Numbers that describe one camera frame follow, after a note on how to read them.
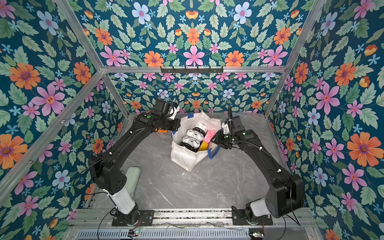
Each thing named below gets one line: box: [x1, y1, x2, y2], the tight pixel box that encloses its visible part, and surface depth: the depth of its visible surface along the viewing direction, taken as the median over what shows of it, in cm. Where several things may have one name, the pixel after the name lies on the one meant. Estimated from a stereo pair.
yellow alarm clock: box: [198, 141, 209, 152], surface depth 92 cm
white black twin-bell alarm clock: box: [186, 129, 205, 141], surface depth 92 cm
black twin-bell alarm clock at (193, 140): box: [179, 131, 205, 152], surface depth 91 cm
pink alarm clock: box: [203, 130, 216, 144], surface depth 95 cm
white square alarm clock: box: [192, 122, 208, 137], surface depth 100 cm
